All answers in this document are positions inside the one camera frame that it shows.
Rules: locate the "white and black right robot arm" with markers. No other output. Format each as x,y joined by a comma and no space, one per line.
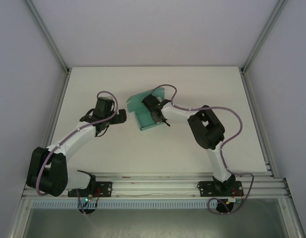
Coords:
207,129

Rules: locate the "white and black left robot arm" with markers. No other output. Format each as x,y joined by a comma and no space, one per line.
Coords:
76,138

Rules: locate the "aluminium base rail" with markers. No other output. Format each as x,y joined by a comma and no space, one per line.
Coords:
155,186

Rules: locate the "grey metal sheet panel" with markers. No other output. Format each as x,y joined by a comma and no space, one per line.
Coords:
155,223

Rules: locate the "teal corrugated cardboard box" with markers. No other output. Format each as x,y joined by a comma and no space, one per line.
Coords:
145,119

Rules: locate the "aluminium side rail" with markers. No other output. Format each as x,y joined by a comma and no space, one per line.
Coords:
259,124
57,104

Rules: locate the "aluminium frame post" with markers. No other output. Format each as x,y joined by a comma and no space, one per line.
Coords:
264,34
47,37

